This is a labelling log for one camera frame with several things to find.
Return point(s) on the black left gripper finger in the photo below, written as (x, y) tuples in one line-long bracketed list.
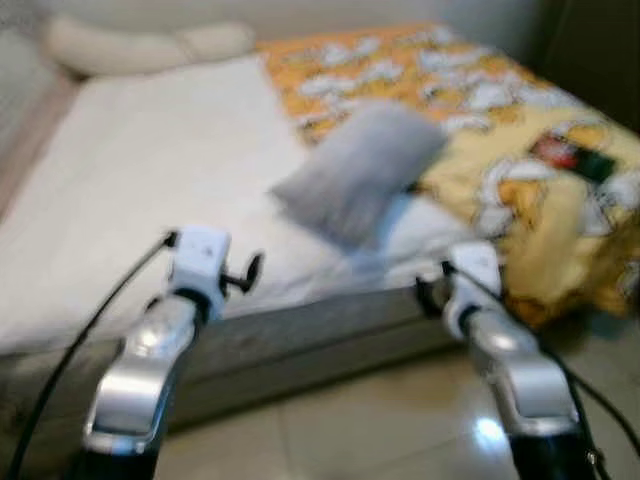
[(253, 270)]

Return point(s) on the grey pillow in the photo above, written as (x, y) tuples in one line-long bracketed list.
[(360, 170)]

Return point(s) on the yellow cartoon print blanket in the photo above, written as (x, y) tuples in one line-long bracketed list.
[(480, 110)]

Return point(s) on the dark red green book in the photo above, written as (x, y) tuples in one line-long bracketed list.
[(575, 158)]

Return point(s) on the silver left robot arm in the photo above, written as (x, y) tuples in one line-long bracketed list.
[(140, 370)]

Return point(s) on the grey bed base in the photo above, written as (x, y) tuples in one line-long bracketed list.
[(300, 345)]

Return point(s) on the white quilted mattress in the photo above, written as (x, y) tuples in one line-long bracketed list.
[(150, 170)]

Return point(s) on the beige bolster pillow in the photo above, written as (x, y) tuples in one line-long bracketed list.
[(130, 45)]

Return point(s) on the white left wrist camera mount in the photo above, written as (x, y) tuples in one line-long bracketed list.
[(200, 258)]

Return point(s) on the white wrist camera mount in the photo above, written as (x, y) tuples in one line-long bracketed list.
[(200, 258), (472, 272)]

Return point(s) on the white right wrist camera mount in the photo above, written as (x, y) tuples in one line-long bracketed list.
[(472, 272)]

